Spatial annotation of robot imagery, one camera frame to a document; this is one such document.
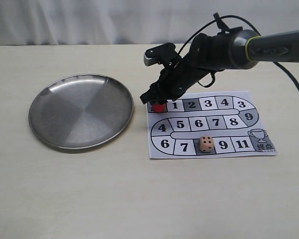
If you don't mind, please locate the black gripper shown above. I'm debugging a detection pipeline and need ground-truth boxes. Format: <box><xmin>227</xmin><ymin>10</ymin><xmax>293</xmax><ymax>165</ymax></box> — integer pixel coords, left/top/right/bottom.
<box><xmin>140</xmin><ymin>33</ymin><xmax>233</xmax><ymax>105</ymax></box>

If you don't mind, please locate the red cylinder game piece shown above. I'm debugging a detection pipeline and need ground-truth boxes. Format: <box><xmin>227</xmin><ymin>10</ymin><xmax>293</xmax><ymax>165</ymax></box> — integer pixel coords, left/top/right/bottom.
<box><xmin>151</xmin><ymin>103</ymin><xmax>166</xmax><ymax>113</ymax></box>

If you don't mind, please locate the wooden die with black pips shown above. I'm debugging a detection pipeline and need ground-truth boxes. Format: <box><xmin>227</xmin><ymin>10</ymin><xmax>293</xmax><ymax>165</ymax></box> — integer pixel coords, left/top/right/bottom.
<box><xmin>199</xmin><ymin>135</ymin><xmax>214</xmax><ymax>153</ymax></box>

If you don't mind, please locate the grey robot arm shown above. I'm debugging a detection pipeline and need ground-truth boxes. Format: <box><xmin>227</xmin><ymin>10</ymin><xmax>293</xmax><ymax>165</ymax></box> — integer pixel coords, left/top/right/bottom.
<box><xmin>140</xmin><ymin>28</ymin><xmax>299</xmax><ymax>105</ymax></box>

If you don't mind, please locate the paper number game board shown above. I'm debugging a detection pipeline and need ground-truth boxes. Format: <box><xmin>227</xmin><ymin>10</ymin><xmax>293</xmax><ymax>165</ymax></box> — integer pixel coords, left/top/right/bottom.
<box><xmin>147</xmin><ymin>91</ymin><xmax>277</xmax><ymax>159</ymax></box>

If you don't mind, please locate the round stainless steel plate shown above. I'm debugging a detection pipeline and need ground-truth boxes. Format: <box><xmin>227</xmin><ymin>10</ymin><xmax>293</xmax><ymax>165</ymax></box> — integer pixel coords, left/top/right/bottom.
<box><xmin>28</xmin><ymin>74</ymin><xmax>134</xmax><ymax>151</ymax></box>

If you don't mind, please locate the white curtain backdrop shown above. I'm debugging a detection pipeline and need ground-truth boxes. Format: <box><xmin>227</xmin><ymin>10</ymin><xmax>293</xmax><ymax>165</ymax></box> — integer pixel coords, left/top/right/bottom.
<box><xmin>0</xmin><ymin>0</ymin><xmax>299</xmax><ymax>45</ymax></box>

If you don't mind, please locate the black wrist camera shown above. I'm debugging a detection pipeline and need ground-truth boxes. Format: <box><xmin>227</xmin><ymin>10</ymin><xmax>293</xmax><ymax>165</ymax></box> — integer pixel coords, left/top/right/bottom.
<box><xmin>144</xmin><ymin>42</ymin><xmax>177</xmax><ymax>67</ymax></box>

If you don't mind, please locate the black cable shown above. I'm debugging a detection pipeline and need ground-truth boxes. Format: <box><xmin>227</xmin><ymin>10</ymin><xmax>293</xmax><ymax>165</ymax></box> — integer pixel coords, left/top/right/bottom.
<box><xmin>175</xmin><ymin>12</ymin><xmax>299</xmax><ymax>122</ymax></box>

